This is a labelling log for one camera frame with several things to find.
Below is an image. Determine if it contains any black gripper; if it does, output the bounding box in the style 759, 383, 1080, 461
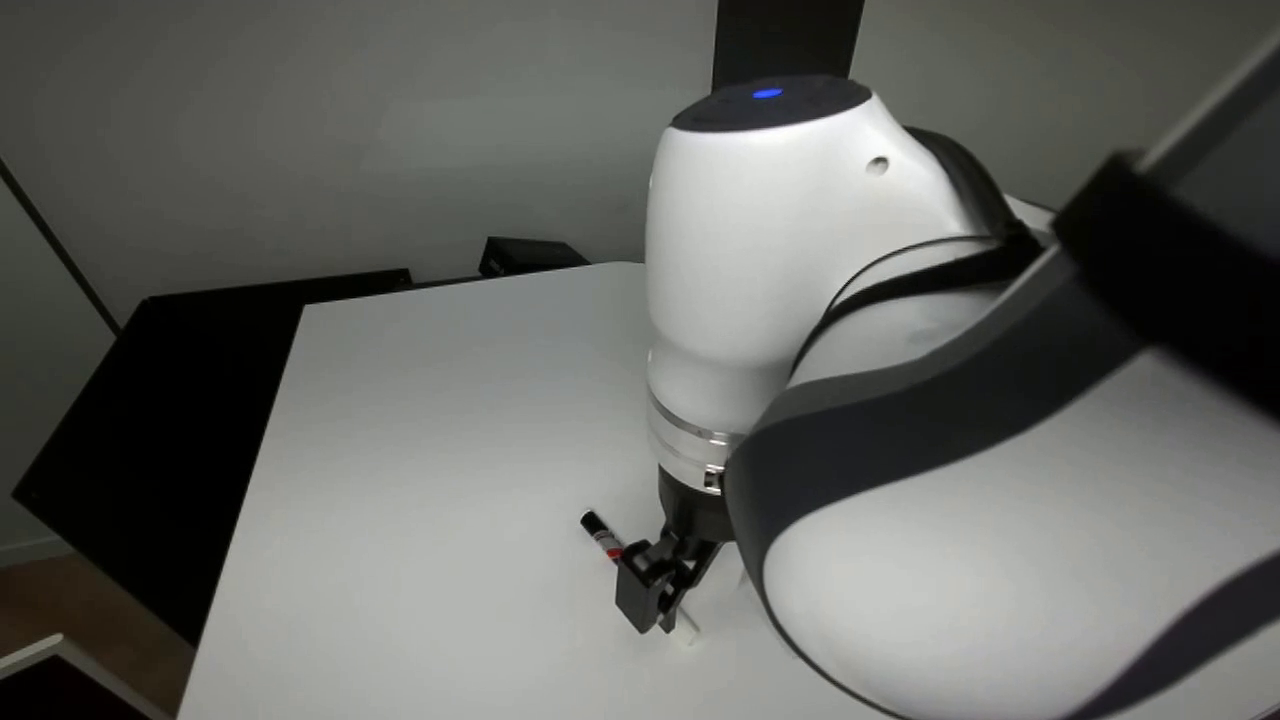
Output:
612, 461, 742, 639

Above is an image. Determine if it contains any black marker pen white cap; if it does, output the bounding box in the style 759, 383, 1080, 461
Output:
577, 509, 703, 649

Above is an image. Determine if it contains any small black box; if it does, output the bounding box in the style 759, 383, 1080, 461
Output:
477, 237, 592, 285

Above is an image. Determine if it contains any white frame bar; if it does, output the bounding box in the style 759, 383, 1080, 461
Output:
0, 632, 173, 720

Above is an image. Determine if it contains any thin black wall strip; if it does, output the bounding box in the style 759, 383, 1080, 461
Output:
0, 157, 125, 340

